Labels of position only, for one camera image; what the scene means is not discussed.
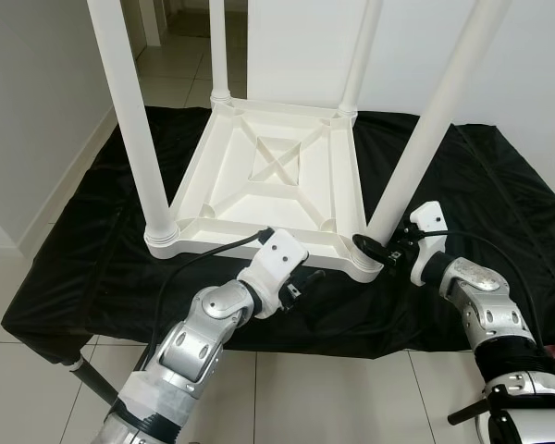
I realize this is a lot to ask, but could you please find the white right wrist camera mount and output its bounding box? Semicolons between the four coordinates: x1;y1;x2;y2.
407;201;450;278

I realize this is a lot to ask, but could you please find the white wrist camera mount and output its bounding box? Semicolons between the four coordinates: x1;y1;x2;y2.
239;229;311;317
407;201;450;278

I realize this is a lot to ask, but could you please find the white door frame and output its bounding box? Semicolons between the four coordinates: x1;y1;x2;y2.
139;0;164;47

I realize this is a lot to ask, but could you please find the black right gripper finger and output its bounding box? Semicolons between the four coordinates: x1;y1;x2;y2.
351;233;392;265

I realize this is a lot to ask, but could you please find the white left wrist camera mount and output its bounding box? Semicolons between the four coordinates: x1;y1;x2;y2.
239;229;311;317

